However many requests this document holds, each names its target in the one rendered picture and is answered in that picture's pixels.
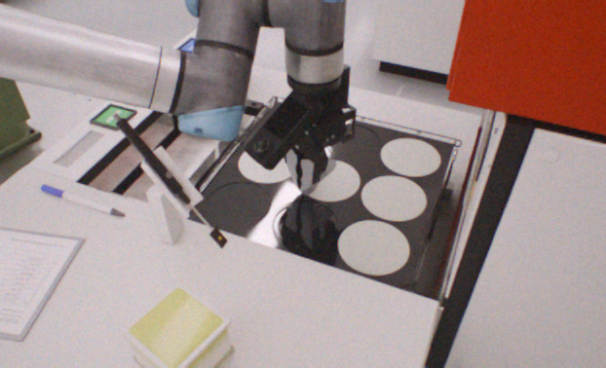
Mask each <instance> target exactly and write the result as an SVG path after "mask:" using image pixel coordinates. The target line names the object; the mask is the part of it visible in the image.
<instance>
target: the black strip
mask: <svg viewBox="0 0 606 368"><path fill-rule="evenodd" d="M164 114H165V113H163V112H157V111H153V112H152V113H150V114H149V115H148V116H147V117H146V118H145V119H144V120H142V121H141V122H140V123H139V125H137V126H136V127H135V128H134V130H135V131H136V132H137V133H138V134H139V135H141V134H142V133H143V132H146V131H147V130H148V129H149V128H150V127H151V126H152V125H153V123H154V122H155V121H156V120H157V119H158V118H159V117H161V116H162V115H164ZM131 145H132V143H131V142H130V141H129V140H128V139H127V138H126V137H125V136H124V137H123V139H122V140H121V141H120V142H119V143H118V144H117V145H116V146H114V147H113V148H112V149H110V150H109V151H108V152H107V154H106V155H105V156H104V157H103V158H101V159H100V160H99V161H98V162H97V163H96V164H95V165H94V166H92V168H91V169H89V170H88V171H87V172H86V173H85V174H84V175H83V176H82V177H81V178H80V179H78V180H77V181H75V183H79V184H82V185H85V186H88V185H90V184H91V183H92V181H93V180H94V179H96V178H97V177H98V176H99V175H100V174H101V173H102V172H103V171H104V170H105V169H106V167H107V166H109V165H110V164H112V163H113V162H114V161H115V160H116V159H117V158H118V157H119V156H120V155H121V154H122V152H123V151H124V150H125V149H127V148H128V147H130V146H131Z"/></svg>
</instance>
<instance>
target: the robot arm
mask: <svg viewBox="0 0 606 368"><path fill-rule="evenodd" d="M184 1H185V5H186V8H187V10H188V12H189V13H190V14H191V15H192V16H193V17H195V18H197V19H198V25H197V30H196V36H195V42H194V46H193V52H192V54H188V53H184V52H180V51H177V50H173V49H172V48H168V47H164V46H161V45H157V44H152V43H148V42H145V41H141V40H136V39H133V38H130V37H126V36H122V35H117V34H114V33H110V32H106V31H101V30H97V29H94V28H90V27H87V26H82V25H79V24H75V23H71V22H67V21H63V19H59V18H52V17H49V16H44V15H40V14H36V13H33V12H29V11H25V10H21V9H18V8H14V7H10V6H5V5H2V4H0V77H3V78H7V79H13V80H17V81H22V82H26V83H30V84H36V85H40V87H43V86H45V88H49V89H55V90H59V91H64V92H73V93H78V94H81V95H86V96H91V97H96V98H100V99H105V100H111V101H115V102H120V103H124V104H129V105H133V106H138V107H142V108H148V110H153V111H157V112H163V113H168V114H173V115H177V116H178V120H179V123H178V128H179V130H180V131H182V132H184V133H188V134H193V135H198V136H201V137H207V138H213V139H218V141H232V139H235V138H236V137H237V136H238V134H239V131H240V127H241V122H242V118H243V114H244V110H245V109H246V105H245V104H246V94H247V93H248V89H249V83H250V77H251V72H252V66H253V62H254V58H255V52H256V46H257V41H258V35H259V30H261V27H267V28H282V29H283V30H284V67H285V72H286V82H287V85H288V87H289V88H291V89H293V91H292V92H291V93H289V94H288V95H287V96H286V98H285V100H284V101H283V102H282V104H281V105H280V106H279V107H278V108H277V110H275V111H274V112H273V114H272V115H271V116H270V118H269V119H268V120H267V121H266V122H265V124H264V125H263V126H261V128H260V129H259V131H258V132H257V133H256V134H255V135H254V136H253V138H252V139H251V140H250V141H249V142H248V143H247V145H246V146H245V151H246V153H247V155H248V156H250V157H251V158H252V159H254V160H255V161H256V162H257V163H258V164H260V165H261V166H263V167H265V169H266V170H273V169H274V167H275V166H277V165H278V164H279V163H280V161H281V160H282V159H284V162H285V163H286V165H287V169H288V172H290V174H291V176H292V179H293V181H294V184H295V186H296V188H297V189H298V190H299V191H300V192H301V193H302V194H304V195H305V197H307V195H309V194H311V193H312V192H314V191H315V189H316V188H318V186H319V184H320V183H321V181H322V180H323V179H324V178H325V177H326V176H328V175H329V174H330V173H331V172H332V171H333V170H335V167H336V161H335V160H329V159H328V157H327V154H326V151H325V148H327V147H332V146H333V145H335V144H337V143H338V142H340V139H341V134H342V142H341V143H342V144H345V143H347V142H349V140H350V139H352V138H354V134H355V122H356V111H357V108H355V107H354V106H352V105H350V104H349V88H350V75H351V66H350V65H348V64H346V63H343V58H344V34H345V18H346V17H347V10H346V2H348V0H184ZM343 108H345V109H347V108H349V109H350V110H348V111H347V112H345V114H343V110H342V109H343ZM352 119H353V121H352V132H350V133H348V134H346V131H348V126H347V122H348V121H350V120H352Z"/></svg>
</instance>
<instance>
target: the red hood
mask: <svg viewBox="0 0 606 368"><path fill-rule="evenodd" d="M447 80H448V82H446V86H445V87H446V89H447V90H449V91H450V93H449V97H448V99H449V101H452V102H457V103H461V104H467V105H471V106H475V107H481V109H485V110H490V111H496V112H502V113H506V114H511V115H516V116H520V117H525V118H530V119H535V120H540V122H544V123H550V124H554V125H559V126H564V127H568V128H573V129H581V130H587V131H591V132H596V133H601V135H606V0H465V3H464V7H463V11H462V16H461V20H460V25H459V29H458V35H457V39H456V44H455V49H454V54H453V57H452V62H451V67H450V72H449V76H447Z"/></svg>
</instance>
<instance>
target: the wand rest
mask: <svg viewBox="0 0 606 368"><path fill-rule="evenodd" d="M153 152H154V153H155V155H156V157H157V158H158V159H159V160H160V161H162V163H163V164H164V165H165V166H166V167H167V168H168V171H170V172H171V174H172V176H173V177H174V178H175V179H177V180H178V183H179V184H180V185H181V186H182V187H183V191H184V193H185V194H186V195H187V196H188V198H189V200H190V201H191V202H190V203H191V204H193V205H195V204H197V203H198V202H200V201H201V200H202V199H203V196H202V195H201V194H200V193H199V191H198V190H197V189H196V188H195V187H194V185H193V184H192V183H190V181H189V179H188V178H187V177H186V176H185V174H184V173H183V172H182V171H181V170H180V167H179V166H178V165H176V164H175V162H174V161H173V160H172V159H171V157H170V156H169V155H168V153H167V151H166V150H165V149H164V148H163V146H160V147H158V148H157V149H155V150H154V151H153ZM140 166H141V168H142V169H143V170H144V172H146V173H147V174H148V175H149V176H150V177H151V179H152V180H153V181H154V183H155V184H154V185H153V186H152V187H151V188H150V189H149V190H148V191H147V196H148V201H149V203H150V207H151V210H152V215H153V219H154V222H155V227H156V230H157V234H158V237H159V239H161V240H162V241H164V242H167V243H170V244H173V243H174V242H175V241H176V239H177V238H178V237H179V236H180V234H181V233H182V232H183V231H184V226H183V220H182V218H183V217H184V218H185V219H186V218H188V217H189V213H188V212H189V210H190V209H192V206H190V205H189V204H186V203H185V202H184V201H183V200H182V199H180V196H179V195H178V194H175V193H174V192H173V191H172V190H171V189H170V188H169V186H168V185H167V184H166V183H165V181H164V180H163V178H162V177H160V176H159V175H158V174H157V173H156V171H155V170H154V169H153V168H152V166H151V165H150V164H149V163H148V162H147V161H146V160H142V161H141V165H140Z"/></svg>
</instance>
